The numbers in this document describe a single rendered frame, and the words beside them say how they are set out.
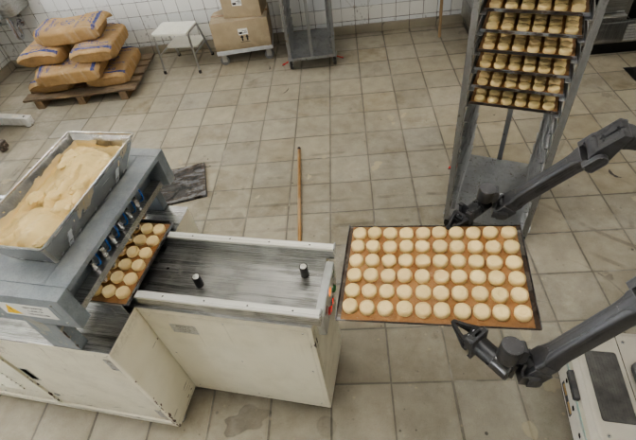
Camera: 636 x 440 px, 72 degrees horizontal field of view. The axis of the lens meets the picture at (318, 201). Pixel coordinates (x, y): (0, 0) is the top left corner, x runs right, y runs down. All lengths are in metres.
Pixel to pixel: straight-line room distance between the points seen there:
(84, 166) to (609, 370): 2.25
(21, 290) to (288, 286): 0.85
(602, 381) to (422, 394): 0.76
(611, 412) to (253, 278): 1.52
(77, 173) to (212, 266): 0.59
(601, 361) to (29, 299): 2.20
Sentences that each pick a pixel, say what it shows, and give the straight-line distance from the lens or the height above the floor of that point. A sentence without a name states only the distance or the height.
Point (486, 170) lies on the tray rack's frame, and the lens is 3.17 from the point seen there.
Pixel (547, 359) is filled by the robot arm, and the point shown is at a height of 1.06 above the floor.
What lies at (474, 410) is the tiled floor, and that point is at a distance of 2.37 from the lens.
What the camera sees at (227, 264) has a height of 0.84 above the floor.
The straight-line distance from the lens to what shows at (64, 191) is 1.70.
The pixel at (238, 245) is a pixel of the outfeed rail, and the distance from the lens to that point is 1.79.
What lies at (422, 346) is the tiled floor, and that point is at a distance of 2.47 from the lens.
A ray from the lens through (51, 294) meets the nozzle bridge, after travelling 1.55.
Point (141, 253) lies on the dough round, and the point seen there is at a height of 0.92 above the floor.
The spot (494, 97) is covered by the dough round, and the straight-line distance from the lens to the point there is 2.34.
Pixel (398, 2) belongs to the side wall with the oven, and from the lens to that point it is 5.28.
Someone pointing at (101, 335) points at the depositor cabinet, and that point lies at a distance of 1.82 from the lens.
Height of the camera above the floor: 2.20
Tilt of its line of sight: 45 degrees down
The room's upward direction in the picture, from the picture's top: 9 degrees counter-clockwise
